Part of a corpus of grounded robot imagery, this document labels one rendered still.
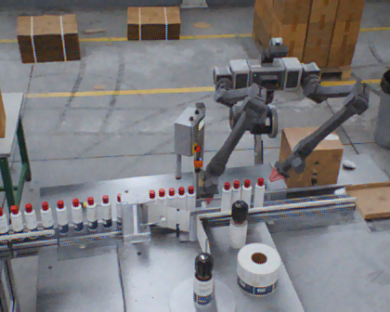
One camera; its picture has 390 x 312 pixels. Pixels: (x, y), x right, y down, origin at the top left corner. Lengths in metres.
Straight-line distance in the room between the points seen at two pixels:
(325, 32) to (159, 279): 4.03
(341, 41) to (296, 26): 0.53
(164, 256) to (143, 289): 0.23
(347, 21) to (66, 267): 4.24
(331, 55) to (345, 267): 3.69
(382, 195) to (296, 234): 0.64
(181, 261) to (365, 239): 1.01
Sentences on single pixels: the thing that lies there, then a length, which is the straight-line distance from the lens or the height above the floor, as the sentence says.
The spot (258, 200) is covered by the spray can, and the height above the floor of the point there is 0.96.
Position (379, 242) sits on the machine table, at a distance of 3.38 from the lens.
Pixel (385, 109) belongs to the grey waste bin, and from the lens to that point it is 5.49.
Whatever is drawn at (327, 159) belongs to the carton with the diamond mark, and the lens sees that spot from 3.52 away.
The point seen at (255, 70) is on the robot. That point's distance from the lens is 3.36.
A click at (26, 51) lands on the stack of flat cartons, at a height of 0.13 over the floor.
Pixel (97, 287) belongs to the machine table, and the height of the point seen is 0.83.
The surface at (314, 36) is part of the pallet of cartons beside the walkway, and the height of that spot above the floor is 0.50.
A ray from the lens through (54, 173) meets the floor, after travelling 5.13.
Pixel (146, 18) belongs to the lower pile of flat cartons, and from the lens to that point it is 7.42.
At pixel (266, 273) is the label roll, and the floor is 1.02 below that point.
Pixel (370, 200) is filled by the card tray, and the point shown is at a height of 0.83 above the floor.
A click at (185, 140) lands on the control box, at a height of 1.38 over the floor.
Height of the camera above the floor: 3.04
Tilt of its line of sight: 35 degrees down
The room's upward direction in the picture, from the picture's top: 1 degrees clockwise
